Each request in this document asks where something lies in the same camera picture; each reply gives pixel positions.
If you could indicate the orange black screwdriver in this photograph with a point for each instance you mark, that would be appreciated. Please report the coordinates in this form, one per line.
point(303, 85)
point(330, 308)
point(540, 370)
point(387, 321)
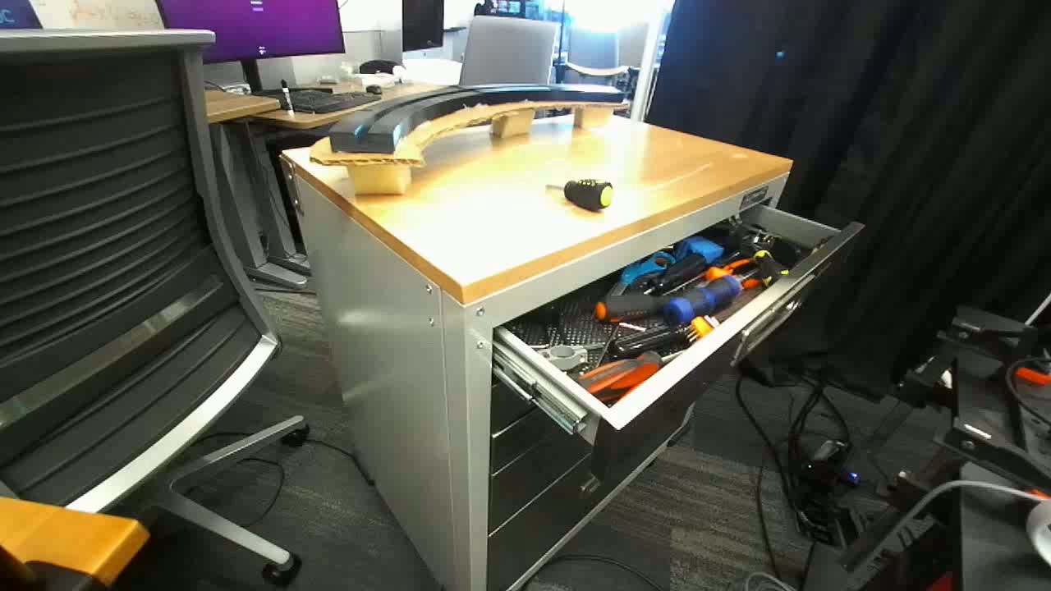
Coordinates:
point(614, 308)

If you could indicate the stubby black yellow screwdriver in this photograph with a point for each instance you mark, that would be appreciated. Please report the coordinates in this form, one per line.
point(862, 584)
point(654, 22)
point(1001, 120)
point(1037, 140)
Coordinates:
point(591, 194)

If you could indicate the grey metal tool drawer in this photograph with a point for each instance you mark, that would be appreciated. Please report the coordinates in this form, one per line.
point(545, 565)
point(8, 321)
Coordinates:
point(701, 367)

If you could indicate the grey metal cabinet wood top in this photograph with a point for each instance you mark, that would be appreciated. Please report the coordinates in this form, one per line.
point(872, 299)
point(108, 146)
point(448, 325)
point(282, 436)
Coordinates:
point(383, 328)

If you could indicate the yellow black tool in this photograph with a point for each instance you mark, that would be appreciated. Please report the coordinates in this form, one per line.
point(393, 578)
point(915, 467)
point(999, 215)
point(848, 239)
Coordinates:
point(701, 325)

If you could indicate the curved black wood stand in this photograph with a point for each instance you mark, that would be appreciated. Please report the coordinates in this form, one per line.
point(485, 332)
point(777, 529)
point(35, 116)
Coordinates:
point(371, 134)

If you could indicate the grey fabric office chair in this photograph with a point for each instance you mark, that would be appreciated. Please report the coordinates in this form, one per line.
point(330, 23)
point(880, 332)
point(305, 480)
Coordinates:
point(506, 50)

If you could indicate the black keyboard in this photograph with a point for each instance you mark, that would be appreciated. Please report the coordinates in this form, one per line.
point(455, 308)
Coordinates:
point(330, 101)

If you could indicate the dark computer monitor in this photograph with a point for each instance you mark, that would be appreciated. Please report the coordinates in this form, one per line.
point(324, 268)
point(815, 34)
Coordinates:
point(420, 22)

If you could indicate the wooden office desk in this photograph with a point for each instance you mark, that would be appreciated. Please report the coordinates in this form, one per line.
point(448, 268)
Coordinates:
point(235, 107)

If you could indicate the purple screen monitor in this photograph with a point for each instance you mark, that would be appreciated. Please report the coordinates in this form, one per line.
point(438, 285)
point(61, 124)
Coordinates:
point(250, 23)

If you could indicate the black curtain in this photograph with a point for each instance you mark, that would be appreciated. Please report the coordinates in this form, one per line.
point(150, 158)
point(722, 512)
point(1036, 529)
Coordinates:
point(898, 134)

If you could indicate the grey mesh office chair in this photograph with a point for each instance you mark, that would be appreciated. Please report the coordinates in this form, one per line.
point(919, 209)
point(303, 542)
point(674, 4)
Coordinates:
point(99, 218)

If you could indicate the orange clamp piece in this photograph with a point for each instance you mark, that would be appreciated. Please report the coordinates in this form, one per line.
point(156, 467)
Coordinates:
point(1033, 377)

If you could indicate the black robot stand frame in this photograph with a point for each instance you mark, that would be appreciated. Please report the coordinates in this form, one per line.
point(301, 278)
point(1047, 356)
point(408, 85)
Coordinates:
point(986, 437)

